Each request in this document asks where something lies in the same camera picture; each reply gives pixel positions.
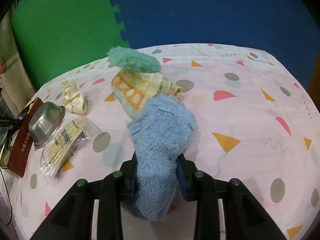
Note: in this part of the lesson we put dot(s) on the blue foam mat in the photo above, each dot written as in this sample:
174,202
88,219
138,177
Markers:
283,28

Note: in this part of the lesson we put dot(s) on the folded orange yellow towel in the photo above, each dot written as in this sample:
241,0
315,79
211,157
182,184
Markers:
133,90

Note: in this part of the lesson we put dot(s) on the green foam mat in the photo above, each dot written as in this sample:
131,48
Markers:
56,36

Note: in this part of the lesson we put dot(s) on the dark red box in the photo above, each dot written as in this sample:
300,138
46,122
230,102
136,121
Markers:
23,142

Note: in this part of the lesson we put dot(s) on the teal fluffy scrunchie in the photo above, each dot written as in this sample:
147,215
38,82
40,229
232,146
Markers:
133,60

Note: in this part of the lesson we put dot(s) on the light blue fuzzy sock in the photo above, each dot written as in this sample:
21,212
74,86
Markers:
160,132

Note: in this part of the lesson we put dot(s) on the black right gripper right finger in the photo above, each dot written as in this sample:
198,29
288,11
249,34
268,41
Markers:
197,186

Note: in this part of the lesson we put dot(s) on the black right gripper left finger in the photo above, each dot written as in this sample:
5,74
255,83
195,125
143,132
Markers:
119,186

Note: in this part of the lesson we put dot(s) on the cream satin scrunchie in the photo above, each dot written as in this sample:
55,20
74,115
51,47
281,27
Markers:
74,99

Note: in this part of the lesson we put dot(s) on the stainless steel bowl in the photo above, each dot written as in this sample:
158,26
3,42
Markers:
45,122

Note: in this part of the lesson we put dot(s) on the bag of wooden sticks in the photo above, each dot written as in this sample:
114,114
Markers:
58,151

